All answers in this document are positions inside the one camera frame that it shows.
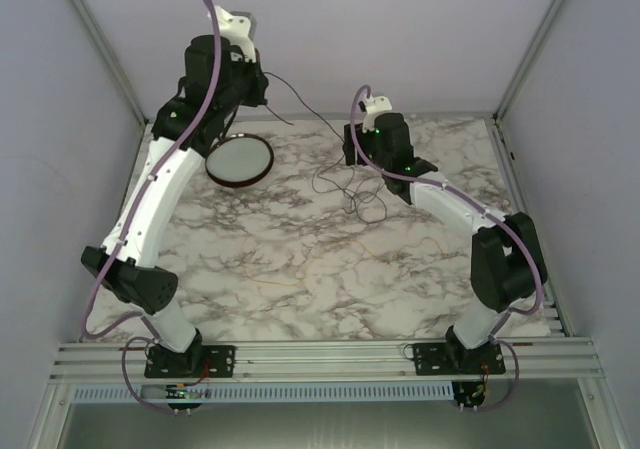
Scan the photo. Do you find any left aluminium frame post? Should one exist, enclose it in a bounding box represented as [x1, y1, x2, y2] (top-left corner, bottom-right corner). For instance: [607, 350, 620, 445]
[68, 0, 148, 126]

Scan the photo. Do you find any front aluminium rail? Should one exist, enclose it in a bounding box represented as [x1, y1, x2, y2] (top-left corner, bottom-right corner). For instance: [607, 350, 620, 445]
[49, 337, 604, 383]

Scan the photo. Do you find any black wire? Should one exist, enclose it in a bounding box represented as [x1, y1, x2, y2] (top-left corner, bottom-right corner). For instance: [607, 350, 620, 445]
[262, 71, 391, 225]

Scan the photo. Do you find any right aluminium frame post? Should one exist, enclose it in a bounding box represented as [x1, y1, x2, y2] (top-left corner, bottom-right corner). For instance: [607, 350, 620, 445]
[493, 0, 570, 127]

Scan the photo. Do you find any right aluminium frame rail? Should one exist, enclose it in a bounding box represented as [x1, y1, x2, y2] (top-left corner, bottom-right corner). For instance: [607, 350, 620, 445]
[487, 116, 576, 338]

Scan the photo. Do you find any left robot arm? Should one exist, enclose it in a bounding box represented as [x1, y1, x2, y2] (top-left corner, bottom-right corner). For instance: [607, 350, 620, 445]
[81, 35, 274, 374]

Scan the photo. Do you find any right controller board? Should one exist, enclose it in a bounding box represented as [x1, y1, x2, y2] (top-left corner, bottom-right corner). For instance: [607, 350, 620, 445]
[452, 375, 490, 413]

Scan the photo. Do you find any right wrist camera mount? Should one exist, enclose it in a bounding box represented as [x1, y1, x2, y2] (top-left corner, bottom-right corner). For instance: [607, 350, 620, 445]
[358, 96, 393, 132]

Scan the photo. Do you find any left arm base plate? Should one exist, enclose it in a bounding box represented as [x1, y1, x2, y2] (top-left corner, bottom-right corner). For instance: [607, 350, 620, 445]
[144, 344, 236, 379]

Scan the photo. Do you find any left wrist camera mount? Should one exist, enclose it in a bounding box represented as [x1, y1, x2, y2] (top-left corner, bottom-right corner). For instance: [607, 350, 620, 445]
[207, 5, 259, 64]

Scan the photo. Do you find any aluminium back frame rail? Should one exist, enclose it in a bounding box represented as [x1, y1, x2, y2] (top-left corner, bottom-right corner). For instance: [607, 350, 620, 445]
[144, 111, 499, 123]

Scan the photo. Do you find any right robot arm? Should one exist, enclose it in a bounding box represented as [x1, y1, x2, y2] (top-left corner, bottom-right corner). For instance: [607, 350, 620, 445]
[343, 112, 547, 373]

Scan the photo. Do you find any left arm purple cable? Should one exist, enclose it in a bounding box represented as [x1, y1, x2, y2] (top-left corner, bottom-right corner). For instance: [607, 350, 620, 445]
[79, 0, 221, 418]

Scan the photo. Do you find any round brown-rimmed white dish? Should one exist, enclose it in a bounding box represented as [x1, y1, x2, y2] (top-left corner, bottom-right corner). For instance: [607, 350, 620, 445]
[205, 133, 275, 188]

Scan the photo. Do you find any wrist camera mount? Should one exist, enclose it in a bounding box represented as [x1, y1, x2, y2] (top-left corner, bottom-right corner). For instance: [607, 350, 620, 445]
[358, 96, 393, 132]
[207, 5, 259, 64]

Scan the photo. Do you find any aluminium frame post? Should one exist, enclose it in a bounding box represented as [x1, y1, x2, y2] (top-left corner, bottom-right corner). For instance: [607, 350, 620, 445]
[493, 0, 570, 127]
[68, 0, 148, 126]

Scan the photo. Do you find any aluminium frame rail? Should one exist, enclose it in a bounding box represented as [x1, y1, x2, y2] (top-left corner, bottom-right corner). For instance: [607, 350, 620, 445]
[144, 111, 499, 123]
[487, 116, 576, 338]

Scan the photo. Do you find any controller board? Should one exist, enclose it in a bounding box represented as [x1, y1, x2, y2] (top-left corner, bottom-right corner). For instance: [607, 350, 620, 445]
[165, 384, 211, 416]
[452, 375, 490, 413]

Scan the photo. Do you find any left controller board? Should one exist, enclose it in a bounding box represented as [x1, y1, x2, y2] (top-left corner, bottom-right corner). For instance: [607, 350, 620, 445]
[165, 384, 211, 416]

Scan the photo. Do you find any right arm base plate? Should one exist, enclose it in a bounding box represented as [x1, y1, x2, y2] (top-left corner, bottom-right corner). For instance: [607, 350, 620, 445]
[406, 342, 506, 376]

